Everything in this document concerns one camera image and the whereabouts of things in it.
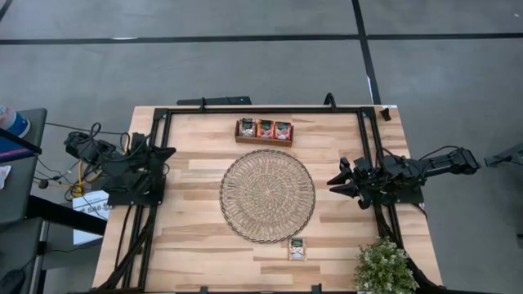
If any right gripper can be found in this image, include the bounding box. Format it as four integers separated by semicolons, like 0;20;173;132
326;157;381;211

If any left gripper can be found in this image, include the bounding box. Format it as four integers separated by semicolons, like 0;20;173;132
146;145;177;194

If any red tea packet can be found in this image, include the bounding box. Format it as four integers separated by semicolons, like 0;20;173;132
274;121;293;141

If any orange tea packet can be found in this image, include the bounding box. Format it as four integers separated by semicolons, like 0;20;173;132
257;119;275;140

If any black flat bar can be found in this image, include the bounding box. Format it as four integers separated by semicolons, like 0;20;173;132
177;96;253;107

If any round woven placemat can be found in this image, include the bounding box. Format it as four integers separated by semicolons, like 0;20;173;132
219;149;316;245

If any white paper sheet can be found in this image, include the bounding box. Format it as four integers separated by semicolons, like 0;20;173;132
0;165;12;191
72;189;110;246

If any wooden compartment box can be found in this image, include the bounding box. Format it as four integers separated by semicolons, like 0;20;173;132
234;118;295;148

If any potted green plant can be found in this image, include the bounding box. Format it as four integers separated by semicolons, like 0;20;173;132
353;238;420;294

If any black desk beam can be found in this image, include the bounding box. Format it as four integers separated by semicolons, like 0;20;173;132
26;194;108;237

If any gray side desk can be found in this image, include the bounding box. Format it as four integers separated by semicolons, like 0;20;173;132
0;108;48;224

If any computer monitor blue screen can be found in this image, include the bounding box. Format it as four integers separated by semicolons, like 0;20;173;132
0;128;43;164

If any plastic water bottle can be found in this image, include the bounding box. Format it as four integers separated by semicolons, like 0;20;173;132
0;104;32;139

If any gray chair base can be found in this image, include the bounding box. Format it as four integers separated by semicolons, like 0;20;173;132
484;142;523;168

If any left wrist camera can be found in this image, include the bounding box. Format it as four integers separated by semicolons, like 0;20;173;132
131;132;153;158

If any black cable bundle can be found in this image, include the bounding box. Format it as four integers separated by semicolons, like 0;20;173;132
373;203;446;292
97;203;159;292

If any yellow cable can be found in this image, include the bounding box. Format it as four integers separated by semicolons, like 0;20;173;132
60;161;103;198

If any black floor cable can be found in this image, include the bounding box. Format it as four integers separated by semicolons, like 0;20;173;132
44;121;130;136

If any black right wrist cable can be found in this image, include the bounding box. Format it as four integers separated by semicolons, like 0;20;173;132
378;145;463;168

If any black metal table frame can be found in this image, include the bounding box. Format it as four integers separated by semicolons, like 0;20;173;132
134;91;409;294

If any black cable tangle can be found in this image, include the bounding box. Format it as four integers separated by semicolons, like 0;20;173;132
34;157;107;203

